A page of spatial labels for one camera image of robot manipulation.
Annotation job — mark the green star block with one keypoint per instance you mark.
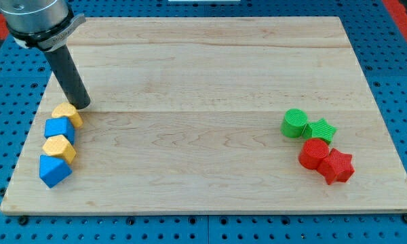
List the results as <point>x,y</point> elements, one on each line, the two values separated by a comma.
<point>320,129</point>

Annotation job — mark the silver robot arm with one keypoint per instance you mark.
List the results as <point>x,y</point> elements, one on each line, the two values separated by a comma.
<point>42,24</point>

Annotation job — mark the yellow hexagon block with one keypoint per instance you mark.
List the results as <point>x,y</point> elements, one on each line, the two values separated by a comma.
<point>59,146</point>

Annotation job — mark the wooden board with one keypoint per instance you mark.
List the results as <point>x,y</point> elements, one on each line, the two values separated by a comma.
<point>185,118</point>

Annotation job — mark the red star block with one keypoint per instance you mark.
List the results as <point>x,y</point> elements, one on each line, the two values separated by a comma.
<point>336,167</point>

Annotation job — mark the green cylinder block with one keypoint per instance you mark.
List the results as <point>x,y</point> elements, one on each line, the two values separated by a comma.
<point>294,123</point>

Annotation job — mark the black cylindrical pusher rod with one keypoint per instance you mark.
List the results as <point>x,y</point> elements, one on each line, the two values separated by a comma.
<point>68,77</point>

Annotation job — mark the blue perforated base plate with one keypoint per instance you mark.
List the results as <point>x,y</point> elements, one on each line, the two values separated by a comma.
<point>378,32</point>

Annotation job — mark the red cylinder block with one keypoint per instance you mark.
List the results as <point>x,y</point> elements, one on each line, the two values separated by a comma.
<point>313,152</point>

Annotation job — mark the blue triangle block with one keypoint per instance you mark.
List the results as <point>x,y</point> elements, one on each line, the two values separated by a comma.
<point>53,170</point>

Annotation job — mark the yellow heart block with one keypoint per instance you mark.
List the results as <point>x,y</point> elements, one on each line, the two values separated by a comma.
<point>66,109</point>

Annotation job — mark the blue cube block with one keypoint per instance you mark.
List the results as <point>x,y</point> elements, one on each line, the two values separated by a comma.
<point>60,126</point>

